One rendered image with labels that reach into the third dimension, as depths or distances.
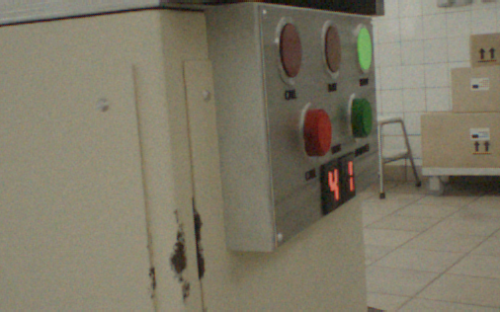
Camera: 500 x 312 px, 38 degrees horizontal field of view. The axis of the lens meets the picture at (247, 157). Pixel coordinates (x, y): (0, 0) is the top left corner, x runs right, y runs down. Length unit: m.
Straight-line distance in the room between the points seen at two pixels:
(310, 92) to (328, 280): 0.19
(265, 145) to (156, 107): 0.07
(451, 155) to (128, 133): 3.90
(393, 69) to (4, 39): 4.47
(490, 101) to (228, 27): 3.86
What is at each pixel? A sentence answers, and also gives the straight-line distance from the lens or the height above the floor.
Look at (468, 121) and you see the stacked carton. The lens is 4.20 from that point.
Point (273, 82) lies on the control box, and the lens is 0.41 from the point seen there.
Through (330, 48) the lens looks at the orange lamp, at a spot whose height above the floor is 0.81.
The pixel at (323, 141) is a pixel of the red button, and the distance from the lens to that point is 0.46.
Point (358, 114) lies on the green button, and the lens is 0.55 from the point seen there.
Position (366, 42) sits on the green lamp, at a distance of 0.59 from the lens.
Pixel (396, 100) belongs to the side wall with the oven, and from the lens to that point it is 4.85.
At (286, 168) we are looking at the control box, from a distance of 0.43.
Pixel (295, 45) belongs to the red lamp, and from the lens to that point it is 0.44.
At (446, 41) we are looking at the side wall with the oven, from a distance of 4.72.
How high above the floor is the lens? 0.80
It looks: 7 degrees down
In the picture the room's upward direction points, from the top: 4 degrees counter-clockwise
